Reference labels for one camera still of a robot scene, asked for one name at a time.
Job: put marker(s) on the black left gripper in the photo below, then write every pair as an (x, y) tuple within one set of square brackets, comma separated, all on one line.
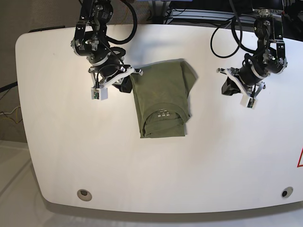
[(244, 80)]

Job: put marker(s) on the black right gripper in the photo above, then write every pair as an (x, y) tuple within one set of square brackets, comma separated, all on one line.
[(113, 73)]

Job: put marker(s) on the green T-shirt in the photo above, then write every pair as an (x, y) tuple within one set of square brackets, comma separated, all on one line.
[(161, 98)]

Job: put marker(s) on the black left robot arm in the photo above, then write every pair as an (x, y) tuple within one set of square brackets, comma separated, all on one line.
[(268, 58)]

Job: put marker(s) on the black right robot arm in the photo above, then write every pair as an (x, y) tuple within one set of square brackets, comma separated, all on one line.
[(103, 52)]

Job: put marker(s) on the red warning triangle sticker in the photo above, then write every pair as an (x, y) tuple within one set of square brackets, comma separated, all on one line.
[(300, 161)]

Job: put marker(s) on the left table grommet hole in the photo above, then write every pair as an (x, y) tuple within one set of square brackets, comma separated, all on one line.
[(84, 195)]

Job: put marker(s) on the table grommet hole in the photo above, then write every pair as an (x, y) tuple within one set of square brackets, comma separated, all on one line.
[(287, 192), (84, 195)]

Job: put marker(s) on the right table grommet hole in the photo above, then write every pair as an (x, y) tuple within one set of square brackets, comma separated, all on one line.
[(287, 192)]

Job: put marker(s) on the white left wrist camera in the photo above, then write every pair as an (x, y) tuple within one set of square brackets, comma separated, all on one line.
[(248, 102)]

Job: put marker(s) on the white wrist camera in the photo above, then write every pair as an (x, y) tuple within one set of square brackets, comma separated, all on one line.
[(248, 102), (99, 93)]

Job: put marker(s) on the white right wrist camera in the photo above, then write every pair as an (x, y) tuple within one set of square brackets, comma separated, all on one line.
[(99, 93)]

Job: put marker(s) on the aluminium frame rail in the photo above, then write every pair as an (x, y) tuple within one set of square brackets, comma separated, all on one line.
[(197, 16)]

